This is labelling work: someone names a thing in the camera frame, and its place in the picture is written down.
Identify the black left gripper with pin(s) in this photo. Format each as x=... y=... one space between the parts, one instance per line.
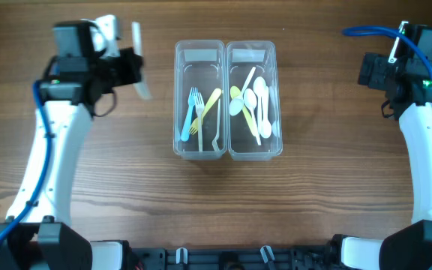
x=133 y=62

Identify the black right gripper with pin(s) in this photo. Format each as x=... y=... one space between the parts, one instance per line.
x=371 y=70

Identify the light blue wide-handle fork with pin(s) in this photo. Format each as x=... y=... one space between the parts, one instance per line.
x=187 y=121

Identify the cream wide-handle fork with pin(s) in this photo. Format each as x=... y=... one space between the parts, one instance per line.
x=208 y=105

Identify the white plastic spoon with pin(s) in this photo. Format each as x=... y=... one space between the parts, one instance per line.
x=259 y=87
x=250 y=101

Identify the white bent thin fork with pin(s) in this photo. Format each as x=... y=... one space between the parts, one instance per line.
x=217 y=133

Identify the yellow plastic spoon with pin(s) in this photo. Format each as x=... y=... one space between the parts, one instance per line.
x=234 y=92

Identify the white spoon with long handle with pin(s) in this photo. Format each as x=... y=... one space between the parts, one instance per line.
x=237 y=103

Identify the white slim fork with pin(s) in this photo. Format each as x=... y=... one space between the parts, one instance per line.
x=200 y=106

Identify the white wide-handle spoon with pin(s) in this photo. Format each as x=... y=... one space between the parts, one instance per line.
x=265 y=127

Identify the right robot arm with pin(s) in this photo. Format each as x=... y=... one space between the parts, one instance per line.
x=411 y=247

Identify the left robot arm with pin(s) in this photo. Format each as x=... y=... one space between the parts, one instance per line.
x=36 y=232

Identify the left clear plastic container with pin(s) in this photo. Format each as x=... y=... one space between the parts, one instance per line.
x=201 y=64

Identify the clear plastic container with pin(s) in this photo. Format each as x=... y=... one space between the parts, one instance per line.
x=201 y=64
x=241 y=56

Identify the right clear plastic container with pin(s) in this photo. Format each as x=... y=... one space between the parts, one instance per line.
x=241 y=56

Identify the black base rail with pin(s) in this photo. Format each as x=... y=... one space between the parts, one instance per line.
x=263 y=258

